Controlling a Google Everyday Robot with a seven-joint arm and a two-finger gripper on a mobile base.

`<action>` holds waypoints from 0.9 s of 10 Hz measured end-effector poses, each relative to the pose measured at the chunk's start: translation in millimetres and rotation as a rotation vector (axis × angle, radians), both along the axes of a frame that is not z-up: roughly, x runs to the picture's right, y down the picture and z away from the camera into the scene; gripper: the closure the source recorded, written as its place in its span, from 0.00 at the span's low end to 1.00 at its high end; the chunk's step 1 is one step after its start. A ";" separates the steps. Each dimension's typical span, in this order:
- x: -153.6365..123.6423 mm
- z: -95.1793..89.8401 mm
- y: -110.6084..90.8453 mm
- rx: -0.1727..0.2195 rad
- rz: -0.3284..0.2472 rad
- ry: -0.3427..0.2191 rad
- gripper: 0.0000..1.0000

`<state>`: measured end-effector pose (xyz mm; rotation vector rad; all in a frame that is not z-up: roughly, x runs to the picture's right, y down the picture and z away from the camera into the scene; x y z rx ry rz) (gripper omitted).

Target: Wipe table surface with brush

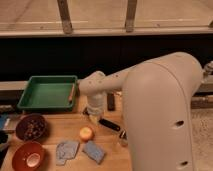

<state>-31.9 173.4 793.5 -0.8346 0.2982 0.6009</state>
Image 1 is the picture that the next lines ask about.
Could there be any yellow apple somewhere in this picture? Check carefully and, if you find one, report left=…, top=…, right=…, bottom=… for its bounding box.
left=79, top=127, right=94, bottom=141

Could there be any black handled brush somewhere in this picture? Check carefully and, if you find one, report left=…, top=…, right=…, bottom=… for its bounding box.
left=83, top=109, right=120, bottom=131

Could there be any right metal frame leg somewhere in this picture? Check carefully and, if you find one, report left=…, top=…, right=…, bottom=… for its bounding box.
left=125, top=0, right=137, bottom=33

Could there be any grey cloth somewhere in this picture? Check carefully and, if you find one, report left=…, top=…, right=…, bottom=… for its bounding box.
left=56, top=141, right=79, bottom=166

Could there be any dark bowl with nuts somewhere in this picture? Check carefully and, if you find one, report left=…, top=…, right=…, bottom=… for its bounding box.
left=15, top=114, right=47, bottom=141

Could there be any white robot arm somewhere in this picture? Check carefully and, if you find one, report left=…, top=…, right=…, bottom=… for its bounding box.
left=79, top=52, right=203, bottom=171

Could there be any brown stick in tray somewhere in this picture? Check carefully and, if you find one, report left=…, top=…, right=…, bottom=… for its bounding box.
left=68, top=84, right=75, bottom=103

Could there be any red bowl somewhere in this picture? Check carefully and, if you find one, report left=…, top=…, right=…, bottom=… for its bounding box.
left=12, top=141, right=45, bottom=171

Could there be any blue sponge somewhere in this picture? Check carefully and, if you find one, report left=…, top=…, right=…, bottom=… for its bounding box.
left=83, top=141, right=106, bottom=164

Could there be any metal frame leg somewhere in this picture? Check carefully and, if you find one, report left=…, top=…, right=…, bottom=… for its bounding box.
left=125, top=0, right=137, bottom=33
left=57, top=0, right=73, bottom=34

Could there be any white object in red bowl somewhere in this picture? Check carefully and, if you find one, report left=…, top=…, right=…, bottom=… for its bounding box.
left=26, top=153, right=40, bottom=167

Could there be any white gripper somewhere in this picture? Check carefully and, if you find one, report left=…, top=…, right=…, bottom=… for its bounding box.
left=87, top=94, right=105, bottom=116

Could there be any blue object at left edge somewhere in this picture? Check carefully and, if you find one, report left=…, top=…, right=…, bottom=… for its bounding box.
left=0, top=114, right=20, bottom=133

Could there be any dark rectangular block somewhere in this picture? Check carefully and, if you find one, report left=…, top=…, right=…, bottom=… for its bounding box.
left=107, top=93, right=115, bottom=111

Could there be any left metal frame leg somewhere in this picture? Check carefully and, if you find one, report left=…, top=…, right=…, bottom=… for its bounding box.
left=57, top=0, right=73, bottom=34

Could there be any green plastic tray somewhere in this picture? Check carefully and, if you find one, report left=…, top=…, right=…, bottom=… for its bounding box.
left=17, top=75, right=78, bottom=111

